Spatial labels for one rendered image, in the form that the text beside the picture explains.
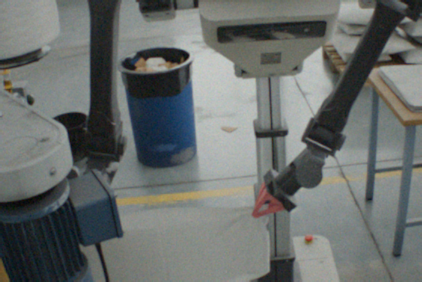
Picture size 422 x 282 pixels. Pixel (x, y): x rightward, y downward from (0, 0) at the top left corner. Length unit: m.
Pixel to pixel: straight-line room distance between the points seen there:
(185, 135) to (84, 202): 2.71
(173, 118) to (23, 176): 2.73
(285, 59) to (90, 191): 0.91
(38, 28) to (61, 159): 0.21
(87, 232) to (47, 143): 0.17
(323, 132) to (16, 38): 0.66
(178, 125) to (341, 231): 1.22
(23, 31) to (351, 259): 2.20
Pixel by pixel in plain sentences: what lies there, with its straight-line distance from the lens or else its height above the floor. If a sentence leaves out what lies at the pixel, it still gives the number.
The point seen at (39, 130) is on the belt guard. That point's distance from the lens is 0.92.
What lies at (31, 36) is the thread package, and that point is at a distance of 0.92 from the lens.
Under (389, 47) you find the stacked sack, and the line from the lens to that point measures 4.65.
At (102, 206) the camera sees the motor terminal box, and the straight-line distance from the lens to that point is 0.93.
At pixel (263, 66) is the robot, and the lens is 1.73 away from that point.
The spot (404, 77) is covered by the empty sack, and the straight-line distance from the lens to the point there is 2.80.
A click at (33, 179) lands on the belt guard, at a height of 1.39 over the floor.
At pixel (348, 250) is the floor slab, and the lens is 2.88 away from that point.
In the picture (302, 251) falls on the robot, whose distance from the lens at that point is 2.45.
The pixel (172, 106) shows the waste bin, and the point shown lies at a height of 0.41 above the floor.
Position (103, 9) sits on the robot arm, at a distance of 1.03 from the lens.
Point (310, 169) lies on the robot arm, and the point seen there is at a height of 1.19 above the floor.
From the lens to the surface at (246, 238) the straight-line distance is 1.36.
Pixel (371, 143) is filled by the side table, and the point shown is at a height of 0.36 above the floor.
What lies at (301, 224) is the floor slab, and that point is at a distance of 3.06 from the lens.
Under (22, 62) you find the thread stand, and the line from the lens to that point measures 0.95.
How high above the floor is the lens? 1.78
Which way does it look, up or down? 27 degrees down
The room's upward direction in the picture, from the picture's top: 5 degrees counter-clockwise
